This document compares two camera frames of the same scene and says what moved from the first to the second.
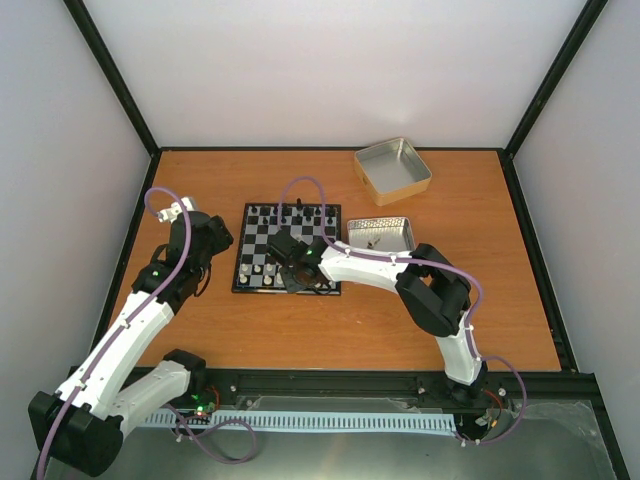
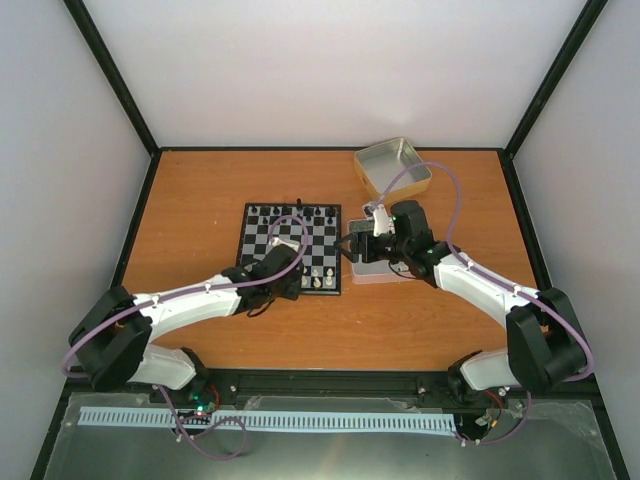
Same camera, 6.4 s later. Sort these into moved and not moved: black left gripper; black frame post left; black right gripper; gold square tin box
Moved: black right gripper; black left gripper
Not moved: black frame post left; gold square tin box
